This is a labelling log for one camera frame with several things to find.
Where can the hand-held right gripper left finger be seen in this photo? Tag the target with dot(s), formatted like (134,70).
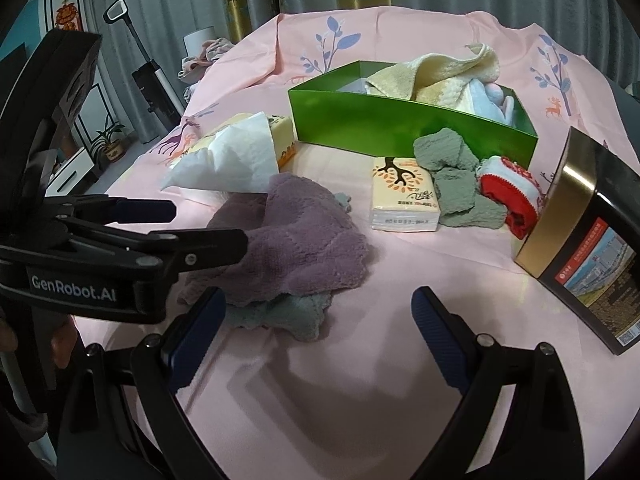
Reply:
(197,345)

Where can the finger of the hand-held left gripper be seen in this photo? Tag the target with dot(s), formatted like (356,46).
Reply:
(145,210)
(210,247)

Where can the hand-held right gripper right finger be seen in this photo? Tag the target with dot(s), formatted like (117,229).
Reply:
(435,340)

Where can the purple towel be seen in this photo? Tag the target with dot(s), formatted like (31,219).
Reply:
(300,250)

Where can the light green towel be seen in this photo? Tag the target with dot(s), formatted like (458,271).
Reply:
(295,315)

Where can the small yellow tissue pack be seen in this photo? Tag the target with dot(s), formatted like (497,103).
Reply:
(400,195)

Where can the red and white cloth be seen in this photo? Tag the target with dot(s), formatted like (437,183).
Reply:
(515,210)

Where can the grey-green towel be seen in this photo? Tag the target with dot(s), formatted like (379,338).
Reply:
(450,180)

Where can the green cardboard box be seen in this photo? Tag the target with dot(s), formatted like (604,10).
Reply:
(350,115)

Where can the light blue plush toy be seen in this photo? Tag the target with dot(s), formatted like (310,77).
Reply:
(487,102)

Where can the cream towel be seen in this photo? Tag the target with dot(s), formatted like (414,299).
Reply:
(440,75)

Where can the person's left hand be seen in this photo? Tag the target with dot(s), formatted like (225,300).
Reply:
(62,345)

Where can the potted plant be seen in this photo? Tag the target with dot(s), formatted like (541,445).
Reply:
(112,147)

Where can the white cabinet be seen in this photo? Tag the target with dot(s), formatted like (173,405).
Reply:
(75,165)

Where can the large yellow tissue pack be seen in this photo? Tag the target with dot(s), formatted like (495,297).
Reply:
(235,155)

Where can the upright vacuum cleaner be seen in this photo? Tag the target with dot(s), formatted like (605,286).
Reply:
(155,95)

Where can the pink printed bedsheet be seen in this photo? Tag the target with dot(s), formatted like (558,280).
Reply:
(325,410)

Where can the pile of clothes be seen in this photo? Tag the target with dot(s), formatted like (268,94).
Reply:
(210,52)

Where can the white bin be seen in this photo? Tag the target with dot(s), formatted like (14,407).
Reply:
(197,42)

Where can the black and gold tin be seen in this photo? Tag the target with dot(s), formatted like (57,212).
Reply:
(565,220)

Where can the gold satin curtain strip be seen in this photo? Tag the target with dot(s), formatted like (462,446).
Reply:
(235,0)

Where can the red wall ornament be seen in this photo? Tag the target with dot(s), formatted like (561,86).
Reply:
(67,12)

